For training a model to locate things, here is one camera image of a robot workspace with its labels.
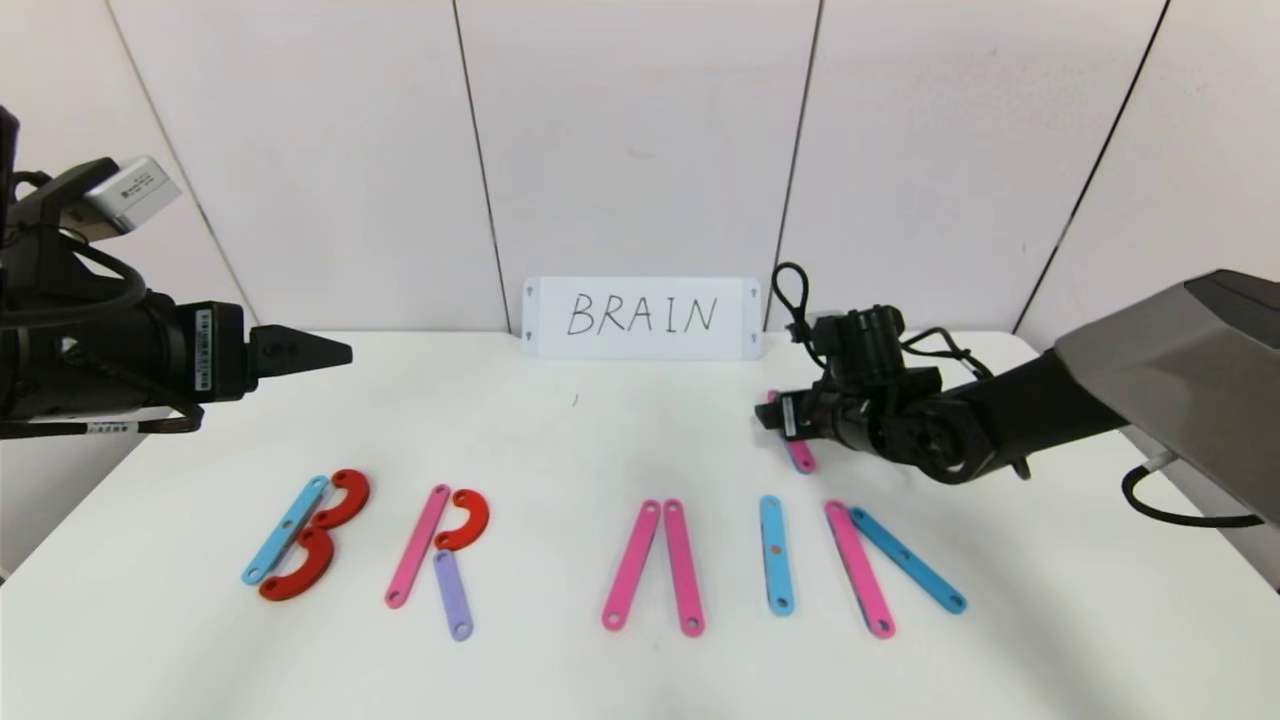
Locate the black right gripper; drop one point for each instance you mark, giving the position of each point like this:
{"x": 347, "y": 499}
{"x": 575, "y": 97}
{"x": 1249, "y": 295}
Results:
{"x": 789, "y": 415}

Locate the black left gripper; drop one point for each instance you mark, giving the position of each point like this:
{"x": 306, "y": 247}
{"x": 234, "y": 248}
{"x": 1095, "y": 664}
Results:
{"x": 218, "y": 351}

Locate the pink bar with holes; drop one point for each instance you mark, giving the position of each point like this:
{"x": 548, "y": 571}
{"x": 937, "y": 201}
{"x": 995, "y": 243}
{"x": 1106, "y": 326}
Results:
{"x": 415, "y": 550}
{"x": 858, "y": 570}
{"x": 683, "y": 568}
{"x": 802, "y": 458}
{"x": 631, "y": 565}

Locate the short blue bar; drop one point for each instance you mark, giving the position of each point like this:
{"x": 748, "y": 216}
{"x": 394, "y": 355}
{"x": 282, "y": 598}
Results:
{"x": 905, "y": 560}

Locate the small red arc piece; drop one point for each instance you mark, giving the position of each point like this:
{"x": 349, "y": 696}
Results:
{"x": 475, "y": 518}

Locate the short purple bar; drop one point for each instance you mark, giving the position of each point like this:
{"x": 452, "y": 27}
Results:
{"x": 452, "y": 595}

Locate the white sign reading BRAIN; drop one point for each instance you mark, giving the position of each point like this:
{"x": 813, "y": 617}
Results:
{"x": 600, "y": 345}

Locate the large red arc piece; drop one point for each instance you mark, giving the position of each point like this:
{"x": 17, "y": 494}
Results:
{"x": 355, "y": 497}
{"x": 305, "y": 577}

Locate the blue bar with orange hole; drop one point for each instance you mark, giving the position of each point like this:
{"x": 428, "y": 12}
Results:
{"x": 776, "y": 575}

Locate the long light blue flat bar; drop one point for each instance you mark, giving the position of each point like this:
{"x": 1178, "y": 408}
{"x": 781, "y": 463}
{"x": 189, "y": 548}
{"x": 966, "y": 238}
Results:
{"x": 287, "y": 529}

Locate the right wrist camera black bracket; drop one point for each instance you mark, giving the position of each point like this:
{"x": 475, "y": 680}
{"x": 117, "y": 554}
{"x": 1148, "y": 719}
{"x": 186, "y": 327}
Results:
{"x": 820, "y": 335}

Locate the left wrist camera silver box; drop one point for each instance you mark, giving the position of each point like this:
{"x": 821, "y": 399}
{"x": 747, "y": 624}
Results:
{"x": 130, "y": 190}

